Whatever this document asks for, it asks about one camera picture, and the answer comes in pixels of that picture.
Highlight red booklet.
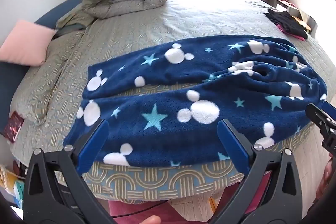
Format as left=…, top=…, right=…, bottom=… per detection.
left=3, top=112, right=25, bottom=146

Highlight blue fleece printed pants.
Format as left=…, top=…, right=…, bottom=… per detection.
left=63, top=35, right=328, bottom=168

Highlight green patterned pillow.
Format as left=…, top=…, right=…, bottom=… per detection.
left=16, top=30, right=87, bottom=126

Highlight person's right hand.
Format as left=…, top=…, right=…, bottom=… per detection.
left=316, top=158, right=336, bottom=200

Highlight pink garment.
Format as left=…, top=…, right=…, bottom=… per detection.
left=276, top=23, right=306, bottom=42

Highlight black clothes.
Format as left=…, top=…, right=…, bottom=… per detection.
left=264, top=10, right=309, bottom=41

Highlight black cable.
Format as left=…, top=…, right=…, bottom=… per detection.
left=113, top=199, right=171, bottom=218

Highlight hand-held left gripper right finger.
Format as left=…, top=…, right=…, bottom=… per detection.
left=210, top=119, right=302, bottom=224

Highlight pink cloth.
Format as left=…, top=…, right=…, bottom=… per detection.
left=278, top=0, right=300, bottom=10

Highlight bed with green patterned cover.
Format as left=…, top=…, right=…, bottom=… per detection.
left=10, top=0, right=336, bottom=201

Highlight colourful packaging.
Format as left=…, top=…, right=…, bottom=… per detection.
left=0, top=164, right=27, bottom=211

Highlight person's left hand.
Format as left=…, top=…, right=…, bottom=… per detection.
left=137, top=215, right=162, bottom=224

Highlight pink pillow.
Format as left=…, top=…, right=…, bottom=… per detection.
left=0, top=19, right=58, bottom=67

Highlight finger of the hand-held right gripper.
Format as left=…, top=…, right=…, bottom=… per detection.
left=306, top=103, right=336, bottom=135
left=322, top=100, right=336, bottom=121

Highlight red rug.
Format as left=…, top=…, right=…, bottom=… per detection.
left=108, top=174, right=271, bottom=224

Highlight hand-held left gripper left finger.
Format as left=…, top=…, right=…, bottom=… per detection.
left=23, top=119, right=116, bottom=224

